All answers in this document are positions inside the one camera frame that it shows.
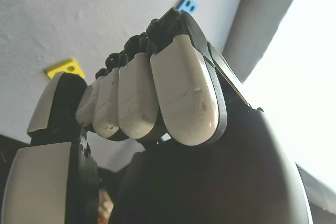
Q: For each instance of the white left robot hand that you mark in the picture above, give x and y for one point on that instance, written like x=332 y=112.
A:
x=210 y=182

